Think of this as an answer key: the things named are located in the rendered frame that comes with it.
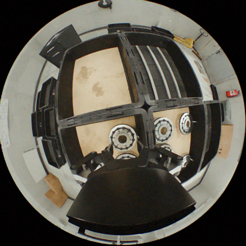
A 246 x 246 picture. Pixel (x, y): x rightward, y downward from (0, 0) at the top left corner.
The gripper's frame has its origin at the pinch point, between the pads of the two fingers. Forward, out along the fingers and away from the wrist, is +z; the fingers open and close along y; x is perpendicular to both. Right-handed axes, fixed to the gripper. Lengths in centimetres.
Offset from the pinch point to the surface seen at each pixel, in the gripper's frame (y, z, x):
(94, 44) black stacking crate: -11.2, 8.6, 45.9
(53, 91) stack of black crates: -84, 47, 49
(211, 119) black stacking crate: 66, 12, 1
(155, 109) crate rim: 9.0, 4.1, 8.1
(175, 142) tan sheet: 24.4, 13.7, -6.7
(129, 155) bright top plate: 1.6, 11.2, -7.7
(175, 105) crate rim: 16.0, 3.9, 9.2
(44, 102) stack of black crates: -112, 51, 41
